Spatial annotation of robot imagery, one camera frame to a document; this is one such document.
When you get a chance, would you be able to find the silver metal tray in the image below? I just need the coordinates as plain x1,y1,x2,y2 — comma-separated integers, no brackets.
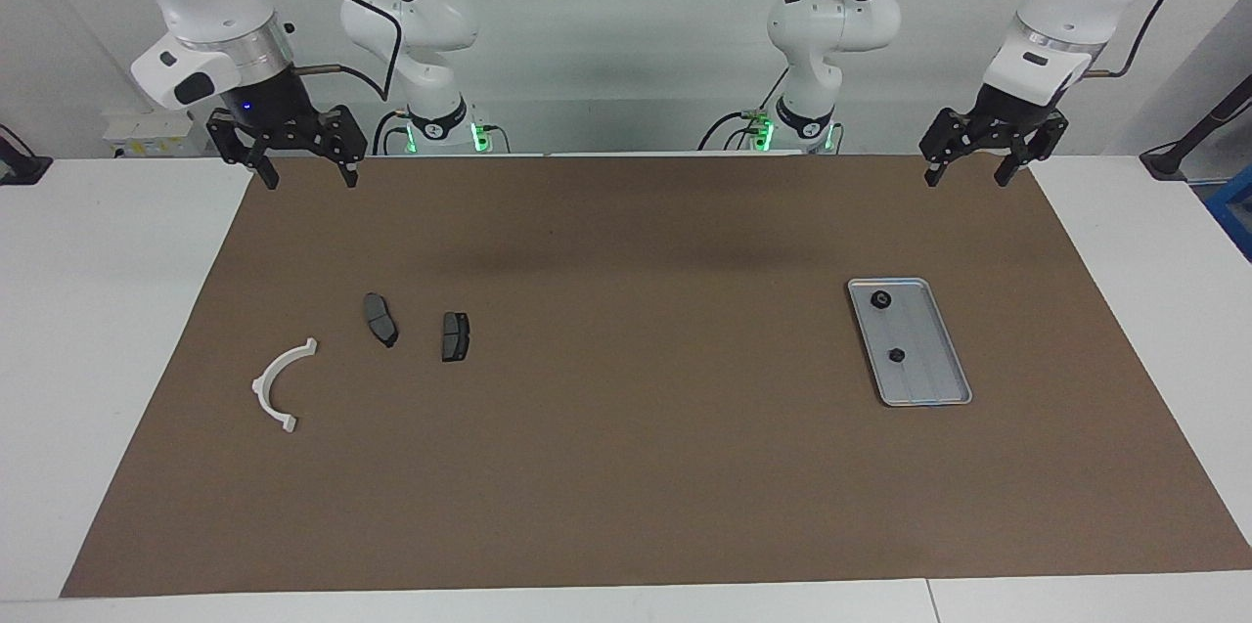
847,277,973,408

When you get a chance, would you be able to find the white socket box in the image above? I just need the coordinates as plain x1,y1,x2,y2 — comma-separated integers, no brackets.
101,108,214,159

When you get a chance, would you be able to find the long dark brake pad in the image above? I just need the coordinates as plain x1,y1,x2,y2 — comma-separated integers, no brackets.
363,292,400,349

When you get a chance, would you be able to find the short dark brake pad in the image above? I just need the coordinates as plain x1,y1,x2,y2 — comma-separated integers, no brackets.
441,311,471,363

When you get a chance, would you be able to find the blue box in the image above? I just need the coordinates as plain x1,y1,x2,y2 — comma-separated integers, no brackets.
1205,163,1252,262

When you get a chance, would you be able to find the brown table mat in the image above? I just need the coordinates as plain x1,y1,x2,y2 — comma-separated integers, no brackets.
59,154,1252,600

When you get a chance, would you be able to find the black base cable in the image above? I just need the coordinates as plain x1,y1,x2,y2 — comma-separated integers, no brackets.
372,107,510,156
696,66,842,155

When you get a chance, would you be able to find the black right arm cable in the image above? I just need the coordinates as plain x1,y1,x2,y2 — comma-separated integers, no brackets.
245,0,404,106

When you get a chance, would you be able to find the white curved plastic bracket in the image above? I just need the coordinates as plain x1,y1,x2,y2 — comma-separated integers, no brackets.
251,337,319,435

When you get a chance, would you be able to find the black clamp mount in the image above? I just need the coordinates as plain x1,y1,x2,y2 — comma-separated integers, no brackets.
0,124,52,186

